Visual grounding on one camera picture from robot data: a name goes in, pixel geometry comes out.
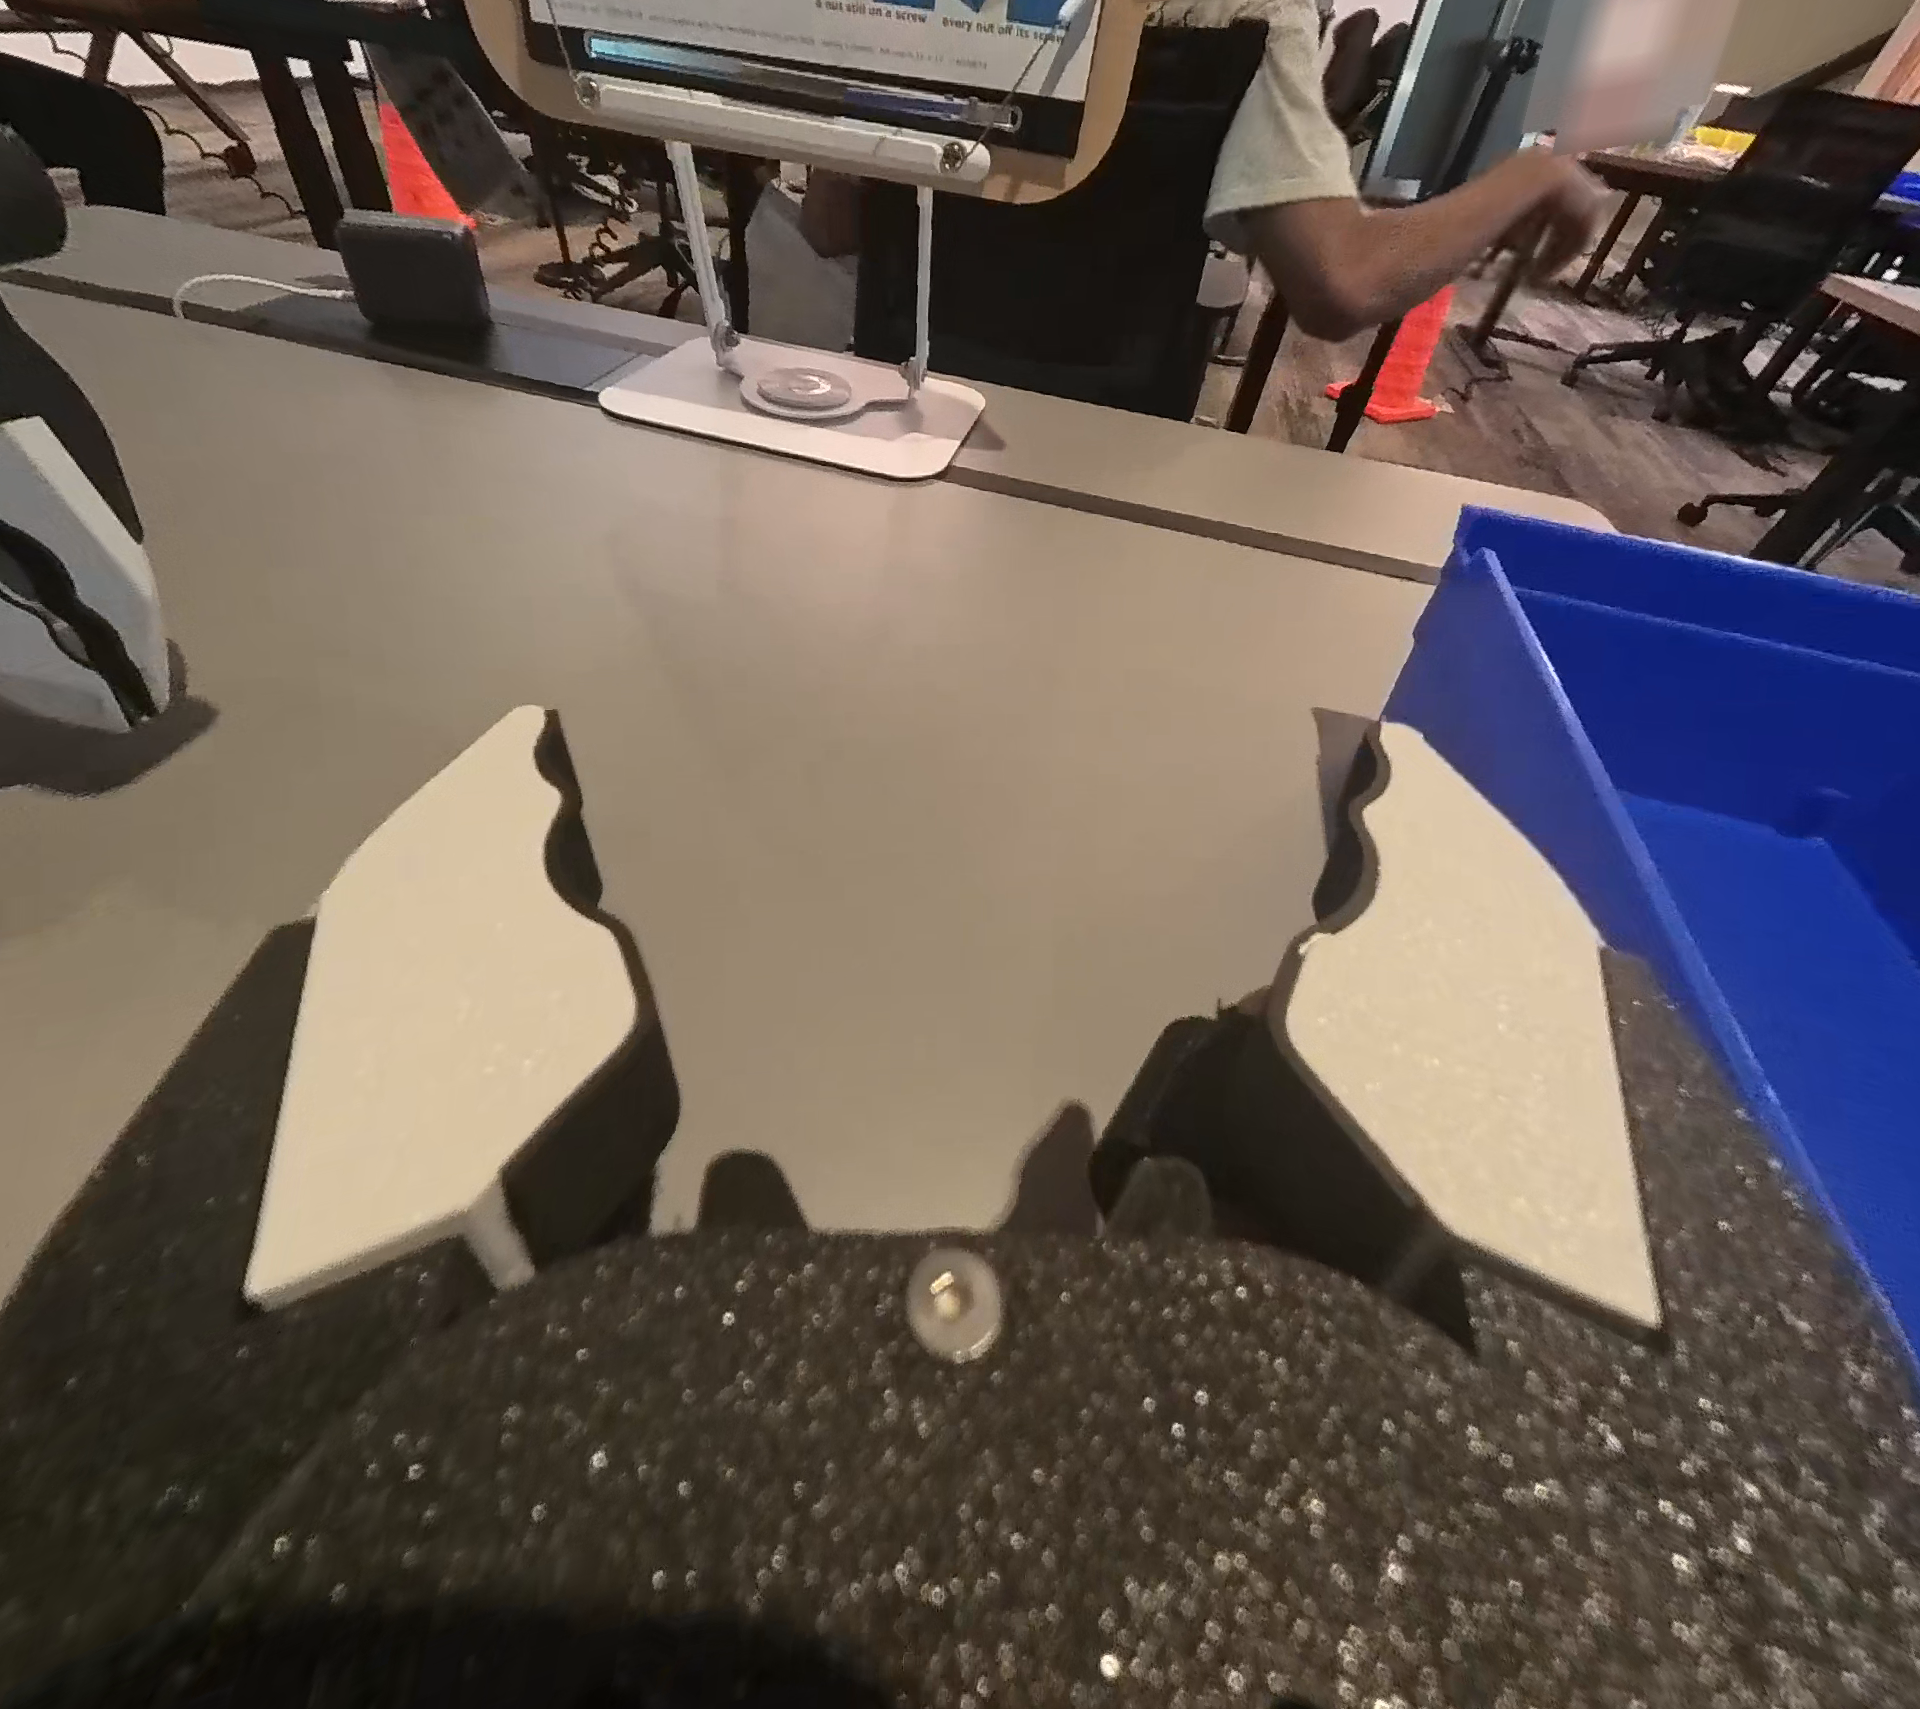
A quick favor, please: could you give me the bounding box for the black desk cable strip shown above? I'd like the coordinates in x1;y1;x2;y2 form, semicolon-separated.
0;266;1447;587

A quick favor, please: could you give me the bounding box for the orange traffic cone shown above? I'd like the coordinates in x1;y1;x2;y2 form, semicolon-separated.
375;101;474;233
1327;284;1465;429

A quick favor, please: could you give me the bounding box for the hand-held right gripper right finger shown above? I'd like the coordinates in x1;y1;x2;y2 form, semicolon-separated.
1090;711;1671;1338

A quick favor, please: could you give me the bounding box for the grey perforated board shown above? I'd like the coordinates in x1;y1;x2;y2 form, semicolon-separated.
366;45;542;227

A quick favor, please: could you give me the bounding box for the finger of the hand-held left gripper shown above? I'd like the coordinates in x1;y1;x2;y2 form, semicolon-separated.
0;416;172;732

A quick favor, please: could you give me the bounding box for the grey panel on tripod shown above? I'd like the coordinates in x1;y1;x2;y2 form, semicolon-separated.
1327;0;1653;454

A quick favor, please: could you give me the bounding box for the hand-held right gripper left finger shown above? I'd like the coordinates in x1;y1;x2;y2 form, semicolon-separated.
241;704;680;1313

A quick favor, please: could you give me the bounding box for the black mesh office chair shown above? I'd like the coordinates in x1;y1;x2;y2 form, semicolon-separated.
854;14;1278;421

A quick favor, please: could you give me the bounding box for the small black box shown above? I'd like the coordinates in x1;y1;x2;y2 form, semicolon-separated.
332;212;494;334

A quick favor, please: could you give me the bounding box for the wooden office desk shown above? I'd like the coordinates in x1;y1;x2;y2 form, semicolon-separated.
1747;276;1920;571

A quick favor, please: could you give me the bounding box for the white cable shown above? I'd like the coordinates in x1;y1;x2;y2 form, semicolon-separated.
172;276;363;319

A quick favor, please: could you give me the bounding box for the blue plastic bin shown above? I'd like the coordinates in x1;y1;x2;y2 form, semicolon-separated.
1381;504;1920;1381

